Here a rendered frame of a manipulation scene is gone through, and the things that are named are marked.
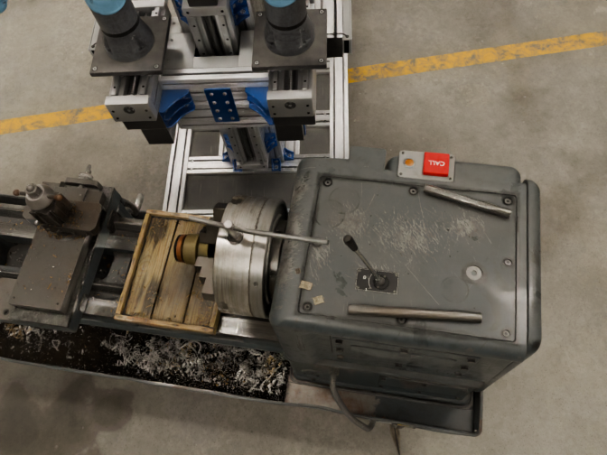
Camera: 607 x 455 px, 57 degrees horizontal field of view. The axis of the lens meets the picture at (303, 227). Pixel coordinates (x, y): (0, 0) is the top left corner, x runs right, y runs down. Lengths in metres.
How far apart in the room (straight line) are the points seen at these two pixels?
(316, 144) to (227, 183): 0.46
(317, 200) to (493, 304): 0.46
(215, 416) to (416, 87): 1.94
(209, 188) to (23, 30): 1.81
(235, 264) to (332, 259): 0.24
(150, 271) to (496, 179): 1.03
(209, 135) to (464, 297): 1.81
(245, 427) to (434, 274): 1.42
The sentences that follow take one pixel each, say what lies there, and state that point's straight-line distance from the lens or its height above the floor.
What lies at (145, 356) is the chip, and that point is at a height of 0.60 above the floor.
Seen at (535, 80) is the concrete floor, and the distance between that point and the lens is 3.30.
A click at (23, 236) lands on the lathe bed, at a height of 0.86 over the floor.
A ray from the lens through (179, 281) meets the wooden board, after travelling 1.73.
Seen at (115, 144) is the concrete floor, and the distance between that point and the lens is 3.19.
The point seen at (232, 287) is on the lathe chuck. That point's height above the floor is 1.18.
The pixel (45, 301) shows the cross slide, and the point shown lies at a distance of 1.77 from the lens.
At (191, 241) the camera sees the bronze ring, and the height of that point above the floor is 1.12.
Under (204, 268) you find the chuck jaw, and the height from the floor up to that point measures 1.11.
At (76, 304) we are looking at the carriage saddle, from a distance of 1.79.
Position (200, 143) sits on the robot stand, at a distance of 2.78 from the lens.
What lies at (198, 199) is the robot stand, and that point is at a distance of 2.62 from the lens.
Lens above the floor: 2.45
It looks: 65 degrees down
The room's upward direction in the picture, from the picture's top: 10 degrees counter-clockwise
